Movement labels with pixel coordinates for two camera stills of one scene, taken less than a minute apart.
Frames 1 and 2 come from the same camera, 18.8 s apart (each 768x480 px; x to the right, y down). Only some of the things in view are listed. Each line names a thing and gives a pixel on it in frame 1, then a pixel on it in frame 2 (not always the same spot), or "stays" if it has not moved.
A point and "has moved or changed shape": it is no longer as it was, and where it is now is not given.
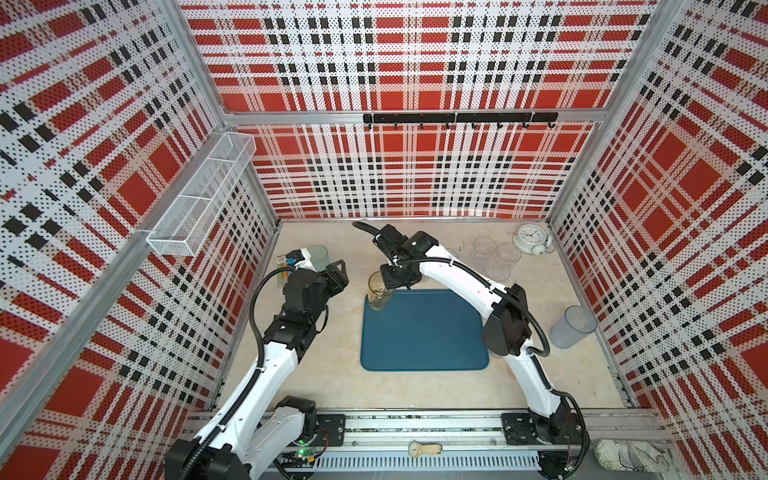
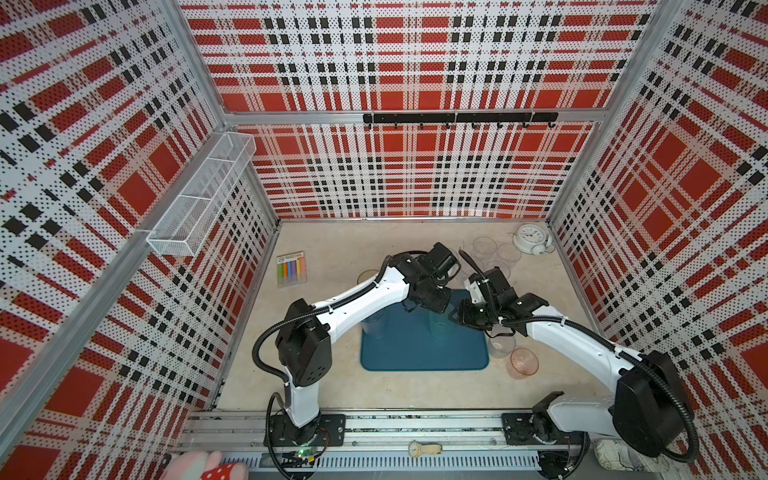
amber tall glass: [378, 294] has moved or changed shape
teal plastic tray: [422, 330] stays
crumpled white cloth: [630, 456] stays
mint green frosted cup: [320, 256] → [439, 325]
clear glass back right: [509, 252] stays
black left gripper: [335, 280] → [440, 305]
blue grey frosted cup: [573, 327] → [377, 325]
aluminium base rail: [457, 441] stays
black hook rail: [462, 118] stays
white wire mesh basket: [186, 219] stays
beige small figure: [416, 449] stays
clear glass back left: [485, 245] stays
